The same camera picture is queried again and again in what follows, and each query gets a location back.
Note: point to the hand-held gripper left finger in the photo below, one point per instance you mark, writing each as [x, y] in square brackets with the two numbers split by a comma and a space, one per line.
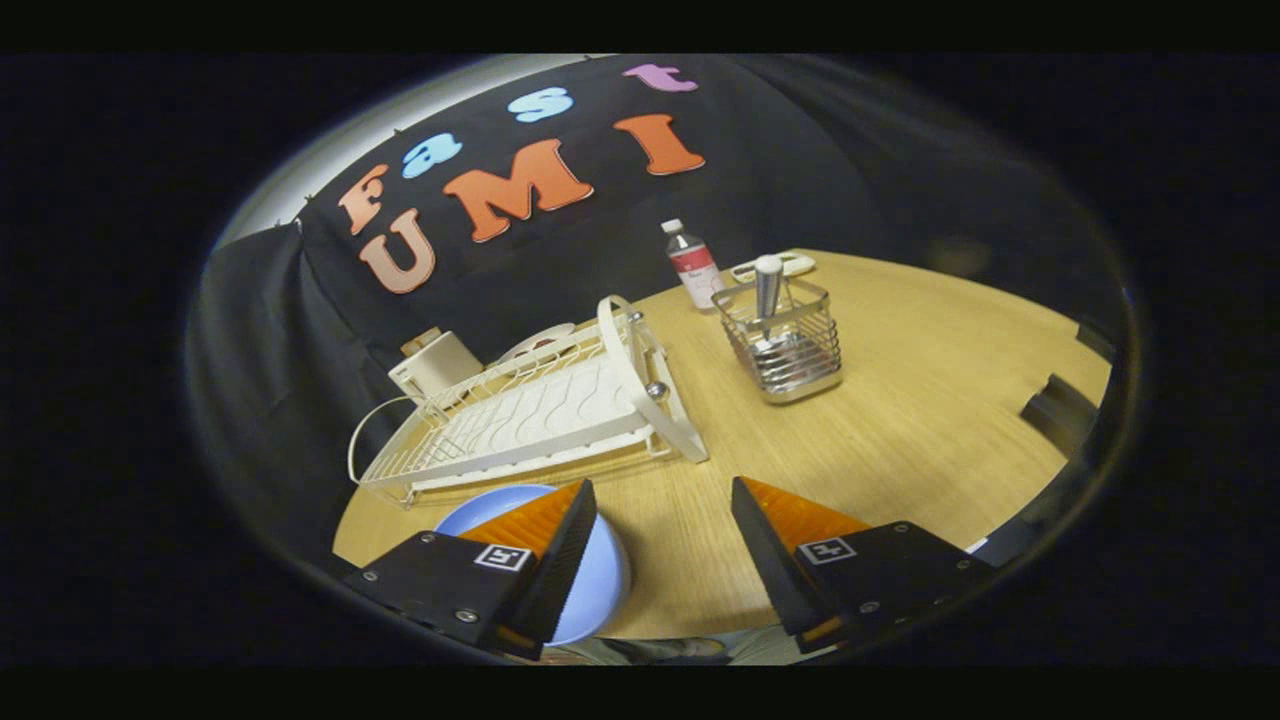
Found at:
[560, 570]

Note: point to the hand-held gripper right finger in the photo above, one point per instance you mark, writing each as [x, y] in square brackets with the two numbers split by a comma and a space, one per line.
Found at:
[775, 560]

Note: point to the blue plate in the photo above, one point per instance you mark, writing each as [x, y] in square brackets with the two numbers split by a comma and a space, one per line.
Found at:
[602, 585]

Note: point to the white round plate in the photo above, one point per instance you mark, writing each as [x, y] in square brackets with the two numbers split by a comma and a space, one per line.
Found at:
[545, 333]

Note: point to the white toaster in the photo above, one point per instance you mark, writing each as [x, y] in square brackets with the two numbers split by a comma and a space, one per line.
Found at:
[440, 365]

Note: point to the brown bread slices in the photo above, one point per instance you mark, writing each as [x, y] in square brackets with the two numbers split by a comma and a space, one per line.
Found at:
[420, 342]

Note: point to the white divided condiment tray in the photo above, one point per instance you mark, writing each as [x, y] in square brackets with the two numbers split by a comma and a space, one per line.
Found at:
[797, 264]

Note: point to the clear bottle red label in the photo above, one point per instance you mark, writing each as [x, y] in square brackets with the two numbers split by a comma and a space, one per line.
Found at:
[695, 265]

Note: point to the black chair back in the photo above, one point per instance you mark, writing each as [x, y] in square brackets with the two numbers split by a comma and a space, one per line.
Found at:
[1095, 340]
[1060, 412]

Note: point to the black backdrop cloth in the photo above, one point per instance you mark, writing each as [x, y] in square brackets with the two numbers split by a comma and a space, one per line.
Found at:
[850, 170]

